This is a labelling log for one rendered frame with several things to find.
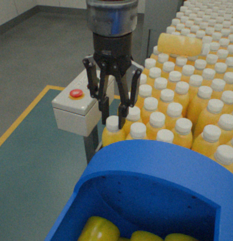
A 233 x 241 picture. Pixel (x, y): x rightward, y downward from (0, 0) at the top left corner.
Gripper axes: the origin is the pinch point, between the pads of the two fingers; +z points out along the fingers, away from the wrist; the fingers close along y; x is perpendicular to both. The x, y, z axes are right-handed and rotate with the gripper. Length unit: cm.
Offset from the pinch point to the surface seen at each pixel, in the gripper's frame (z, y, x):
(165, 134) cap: 2.2, 13.4, -0.2
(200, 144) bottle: 5.9, 22.0, 3.6
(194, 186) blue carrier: -12.9, 19.7, -23.0
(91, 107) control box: 2.1, -7.6, 2.7
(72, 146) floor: 110, -69, 67
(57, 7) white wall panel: 97, -279, 373
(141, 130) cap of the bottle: 2.2, 7.6, -0.8
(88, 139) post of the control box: 20.6, -12.4, 6.6
